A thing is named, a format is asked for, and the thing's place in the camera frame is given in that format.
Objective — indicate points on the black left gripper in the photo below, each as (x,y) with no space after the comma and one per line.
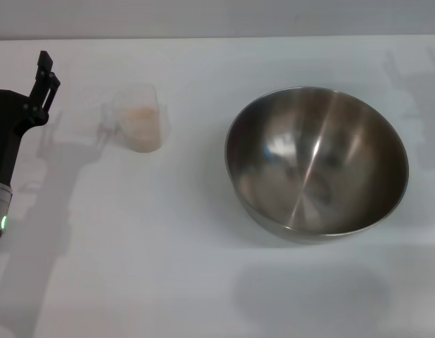
(6,116)

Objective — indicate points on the clear plastic measuring cup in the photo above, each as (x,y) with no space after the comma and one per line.
(141,102)

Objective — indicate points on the white rice grains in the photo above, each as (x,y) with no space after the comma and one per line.
(141,130)

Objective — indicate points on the stainless steel mixing bowl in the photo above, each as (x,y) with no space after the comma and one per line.
(316,165)

